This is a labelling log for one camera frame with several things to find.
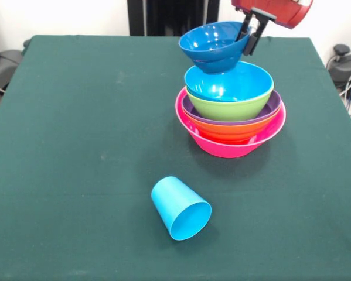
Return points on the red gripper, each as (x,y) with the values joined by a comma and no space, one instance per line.
(280,8)

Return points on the small dark blue bowl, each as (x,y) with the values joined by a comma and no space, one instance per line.
(210,47)

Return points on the light blue bowl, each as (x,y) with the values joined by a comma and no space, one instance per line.
(236,85)

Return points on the lime green bowl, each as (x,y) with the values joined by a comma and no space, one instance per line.
(231,109)

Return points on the purple bowl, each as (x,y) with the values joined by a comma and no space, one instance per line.
(273,109)

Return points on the large orange bowl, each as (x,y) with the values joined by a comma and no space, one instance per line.
(228,133)

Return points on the pink bowl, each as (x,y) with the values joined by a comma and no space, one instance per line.
(222,150)

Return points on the dark green table cloth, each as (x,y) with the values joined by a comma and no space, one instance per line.
(105,146)

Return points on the light blue cup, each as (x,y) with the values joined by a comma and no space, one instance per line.
(175,202)

